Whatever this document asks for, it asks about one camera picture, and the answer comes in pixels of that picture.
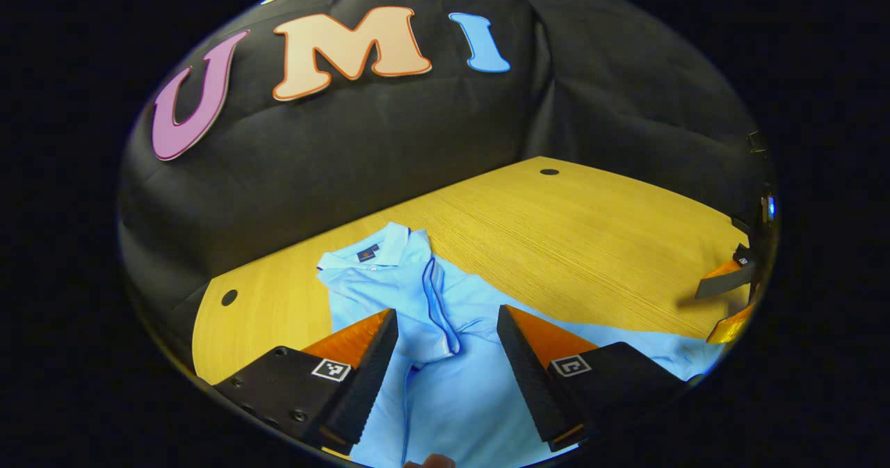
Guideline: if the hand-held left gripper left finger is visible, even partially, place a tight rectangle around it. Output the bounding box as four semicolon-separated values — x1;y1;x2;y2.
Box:
212;307;400;455

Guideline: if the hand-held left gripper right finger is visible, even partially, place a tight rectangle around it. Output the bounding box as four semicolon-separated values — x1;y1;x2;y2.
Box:
496;304;689;453

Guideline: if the light blue polo T-shirt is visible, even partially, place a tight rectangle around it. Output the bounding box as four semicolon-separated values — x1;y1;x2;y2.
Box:
316;221;728;468

